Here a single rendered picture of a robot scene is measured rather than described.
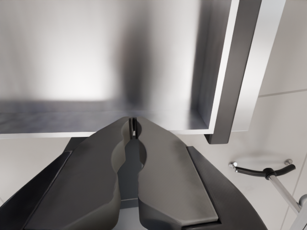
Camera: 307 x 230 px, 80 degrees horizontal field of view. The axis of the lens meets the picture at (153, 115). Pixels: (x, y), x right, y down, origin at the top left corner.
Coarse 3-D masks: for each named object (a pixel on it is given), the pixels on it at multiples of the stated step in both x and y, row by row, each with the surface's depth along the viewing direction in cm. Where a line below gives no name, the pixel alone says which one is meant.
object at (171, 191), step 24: (144, 120) 12; (144, 144) 10; (168, 144) 10; (144, 168) 8; (168, 168) 8; (192, 168) 8; (144, 192) 7; (168, 192) 7; (192, 192) 7; (144, 216) 7; (168, 216) 6; (192, 216) 6; (216, 216) 6
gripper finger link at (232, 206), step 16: (192, 160) 9; (208, 176) 8; (224, 176) 8; (208, 192) 7; (224, 192) 7; (240, 192) 7; (224, 208) 6; (240, 208) 6; (208, 224) 6; (224, 224) 6; (240, 224) 6; (256, 224) 6
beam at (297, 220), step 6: (306, 204) 97; (306, 210) 98; (300, 216) 101; (306, 216) 98; (294, 222) 106; (300, 222) 102; (306, 222) 98; (294, 228) 106; (300, 228) 102; (306, 228) 98
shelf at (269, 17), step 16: (272, 0) 13; (272, 16) 14; (256, 32) 14; (272, 32) 14; (256, 48) 15; (256, 64) 15; (256, 80) 16; (240, 96) 17; (256, 96) 17; (240, 112) 17; (240, 128) 18
